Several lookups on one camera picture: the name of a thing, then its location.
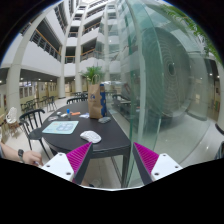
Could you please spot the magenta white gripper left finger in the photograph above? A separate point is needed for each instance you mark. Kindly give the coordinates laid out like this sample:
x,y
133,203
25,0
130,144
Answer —
x,y
71,166

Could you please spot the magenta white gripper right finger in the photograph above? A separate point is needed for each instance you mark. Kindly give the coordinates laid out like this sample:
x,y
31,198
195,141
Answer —
x,y
153,166

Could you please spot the person's bare forearm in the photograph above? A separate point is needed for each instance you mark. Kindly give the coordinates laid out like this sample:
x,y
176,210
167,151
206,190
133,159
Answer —
x,y
9,153

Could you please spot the white computer mouse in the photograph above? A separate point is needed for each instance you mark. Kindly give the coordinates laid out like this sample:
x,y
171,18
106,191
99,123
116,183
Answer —
x,y
90,136

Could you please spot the light blue mouse pad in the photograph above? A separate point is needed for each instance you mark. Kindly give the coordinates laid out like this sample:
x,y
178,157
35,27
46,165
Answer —
x,y
61,127

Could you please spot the person's hand with watch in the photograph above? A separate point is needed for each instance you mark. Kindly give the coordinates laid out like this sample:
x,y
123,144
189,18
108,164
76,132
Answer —
x,y
32,158

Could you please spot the black round table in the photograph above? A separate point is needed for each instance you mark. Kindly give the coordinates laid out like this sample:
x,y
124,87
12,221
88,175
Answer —
x,y
113,142

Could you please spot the orange marker pen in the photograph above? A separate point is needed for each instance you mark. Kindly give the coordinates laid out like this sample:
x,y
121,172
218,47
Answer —
x,y
75,113

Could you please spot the small blue capped bottle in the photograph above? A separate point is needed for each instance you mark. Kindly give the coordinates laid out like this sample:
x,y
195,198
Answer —
x,y
68,113

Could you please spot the black chair near left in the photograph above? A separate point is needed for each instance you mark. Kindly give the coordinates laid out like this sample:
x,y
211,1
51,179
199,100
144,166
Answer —
x,y
32,123

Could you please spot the brown paper bag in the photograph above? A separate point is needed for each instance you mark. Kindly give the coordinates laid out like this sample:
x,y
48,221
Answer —
x,y
97,101

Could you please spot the black chair behind table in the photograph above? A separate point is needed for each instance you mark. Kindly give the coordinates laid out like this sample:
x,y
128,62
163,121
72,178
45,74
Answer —
x,y
76,99

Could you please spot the green potted plant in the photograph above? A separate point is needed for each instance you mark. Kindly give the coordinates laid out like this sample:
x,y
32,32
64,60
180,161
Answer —
x,y
93,74

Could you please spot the curved glass partition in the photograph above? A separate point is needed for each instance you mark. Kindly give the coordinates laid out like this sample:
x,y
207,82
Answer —
x,y
165,74

